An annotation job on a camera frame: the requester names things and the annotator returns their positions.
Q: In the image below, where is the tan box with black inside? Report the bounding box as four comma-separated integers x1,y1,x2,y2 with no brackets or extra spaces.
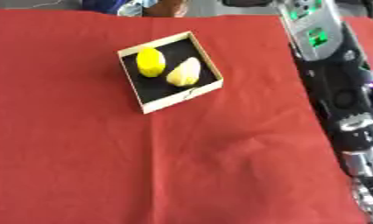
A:
116,30,225,115

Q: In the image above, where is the bright yellow toy fruit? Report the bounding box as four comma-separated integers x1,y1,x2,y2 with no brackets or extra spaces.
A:
134,46,168,79

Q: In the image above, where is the person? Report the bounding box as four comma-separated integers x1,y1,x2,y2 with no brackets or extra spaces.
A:
81,0,193,18

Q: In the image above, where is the thin white cable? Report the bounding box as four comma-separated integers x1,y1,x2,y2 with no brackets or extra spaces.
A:
32,0,64,9

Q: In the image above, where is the pale yellow toy fruit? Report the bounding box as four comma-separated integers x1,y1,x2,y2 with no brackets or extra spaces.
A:
165,56,204,88

